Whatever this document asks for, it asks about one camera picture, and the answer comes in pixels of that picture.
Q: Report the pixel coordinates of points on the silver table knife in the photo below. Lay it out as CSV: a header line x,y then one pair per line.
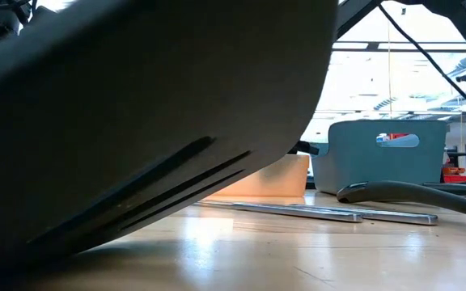
x,y
411,219
318,214

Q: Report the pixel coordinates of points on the red box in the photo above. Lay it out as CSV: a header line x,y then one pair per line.
x,y
457,178

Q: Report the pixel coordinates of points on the blue plastic bin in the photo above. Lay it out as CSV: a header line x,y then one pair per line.
x,y
350,161

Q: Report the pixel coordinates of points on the orange translucent plastic bin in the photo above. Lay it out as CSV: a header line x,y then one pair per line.
x,y
281,178

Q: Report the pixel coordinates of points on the ceiling linear light fixture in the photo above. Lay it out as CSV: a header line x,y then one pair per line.
x,y
419,45

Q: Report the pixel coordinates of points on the black aluminium table frame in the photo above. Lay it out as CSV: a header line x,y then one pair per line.
x,y
459,186

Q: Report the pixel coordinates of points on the black ceiling camera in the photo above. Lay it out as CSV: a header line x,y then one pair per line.
x,y
464,77

